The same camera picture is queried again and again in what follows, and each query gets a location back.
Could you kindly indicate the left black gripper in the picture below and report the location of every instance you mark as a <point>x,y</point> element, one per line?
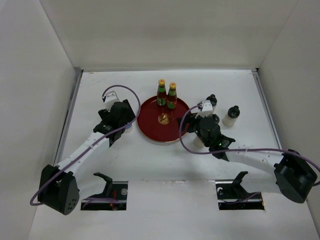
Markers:
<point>105,114</point>

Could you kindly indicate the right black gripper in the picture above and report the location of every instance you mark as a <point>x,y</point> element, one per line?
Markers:
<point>190,118</point>

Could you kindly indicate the grinder jar chrome top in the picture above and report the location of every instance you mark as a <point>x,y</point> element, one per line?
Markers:
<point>198,143</point>

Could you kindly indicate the silver-lid salt jar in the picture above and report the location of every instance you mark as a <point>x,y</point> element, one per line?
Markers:
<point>128,128</point>

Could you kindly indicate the green-label sauce bottle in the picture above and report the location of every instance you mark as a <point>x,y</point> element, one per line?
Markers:
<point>161,93</point>
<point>171,99</point>

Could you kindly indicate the clear grinder jar black top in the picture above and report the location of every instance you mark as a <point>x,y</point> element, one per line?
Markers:
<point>216,118</point>

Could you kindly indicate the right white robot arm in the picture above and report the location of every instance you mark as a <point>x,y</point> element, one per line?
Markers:
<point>284,172</point>

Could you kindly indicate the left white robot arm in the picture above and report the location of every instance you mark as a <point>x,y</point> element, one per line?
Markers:
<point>59,187</point>

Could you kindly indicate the white bottle black cap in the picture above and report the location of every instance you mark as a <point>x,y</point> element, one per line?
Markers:
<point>231,117</point>

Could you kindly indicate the back brown spice jar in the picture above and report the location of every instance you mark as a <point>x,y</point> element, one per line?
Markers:
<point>213,100</point>

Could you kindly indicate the round red tray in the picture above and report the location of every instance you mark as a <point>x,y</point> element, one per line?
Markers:
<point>159,123</point>

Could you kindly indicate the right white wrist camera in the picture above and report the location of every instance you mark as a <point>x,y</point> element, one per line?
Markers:
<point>205,109</point>

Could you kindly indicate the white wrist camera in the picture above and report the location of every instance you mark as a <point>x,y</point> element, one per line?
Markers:
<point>205,109</point>
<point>109,98</point>

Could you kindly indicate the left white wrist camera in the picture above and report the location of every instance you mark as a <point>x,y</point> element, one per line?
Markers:
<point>109,98</point>

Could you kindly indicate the left aluminium frame rail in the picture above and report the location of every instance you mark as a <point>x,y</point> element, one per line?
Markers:
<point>68,116</point>

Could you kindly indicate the aluminium frame rail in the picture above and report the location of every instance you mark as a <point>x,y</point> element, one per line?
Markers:
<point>68,116</point>
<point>266,108</point>

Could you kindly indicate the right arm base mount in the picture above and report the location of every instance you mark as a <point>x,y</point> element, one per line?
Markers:
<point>231,196</point>

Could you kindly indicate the right aluminium frame rail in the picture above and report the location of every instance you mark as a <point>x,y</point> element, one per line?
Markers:
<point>266,108</point>

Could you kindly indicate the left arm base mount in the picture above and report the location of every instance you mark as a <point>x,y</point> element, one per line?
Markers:
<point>104,194</point>

